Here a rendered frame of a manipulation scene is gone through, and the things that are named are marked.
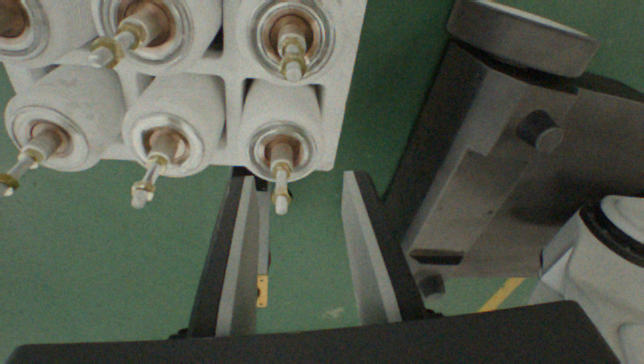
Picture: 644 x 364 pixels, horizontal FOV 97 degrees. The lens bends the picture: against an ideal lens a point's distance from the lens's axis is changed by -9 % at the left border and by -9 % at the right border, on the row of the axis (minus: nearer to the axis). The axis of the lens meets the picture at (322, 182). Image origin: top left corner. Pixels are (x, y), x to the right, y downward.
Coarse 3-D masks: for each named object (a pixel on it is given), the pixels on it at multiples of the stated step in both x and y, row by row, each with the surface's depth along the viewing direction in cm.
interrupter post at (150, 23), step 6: (138, 12) 23; (144, 12) 23; (150, 12) 24; (126, 18) 22; (132, 18) 22; (138, 18) 22; (144, 18) 22; (150, 18) 23; (156, 18) 24; (120, 24) 22; (138, 24) 22; (144, 24) 22; (150, 24) 23; (156, 24) 24; (144, 30) 22; (150, 30) 23; (156, 30) 24; (150, 36) 23; (144, 42) 23
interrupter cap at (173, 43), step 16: (112, 0) 23; (128, 0) 23; (144, 0) 23; (160, 0) 23; (176, 0) 23; (112, 16) 23; (128, 16) 24; (160, 16) 24; (176, 16) 24; (112, 32) 24; (160, 32) 25; (176, 32) 25; (192, 32) 25; (144, 48) 25; (160, 48) 26; (176, 48) 26; (144, 64) 26; (160, 64) 26; (176, 64) 26
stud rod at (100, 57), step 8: (128, 32) 21; (120, 40) 20; (128, 40) 20; (104, 48) 18; (88, 56) 17; (96, 56) 17; (104, 56) 18; (112, 56) 19; (96, 64) 18; (104, 64) 18
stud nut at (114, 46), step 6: (102, 36) 18; (96, 42) 18; (102, 42) 18; (108, 42) 18; (114, 42) 18; (90, 48) 18; (96, 48) 18; (108, 48) 18; (114, 48) 18; (120, 48) 19; (114, 54) 18; (120, 54) 19; (114, 60) 19; (120, 60) 19; (108, 66) 19; (114, 66) 19
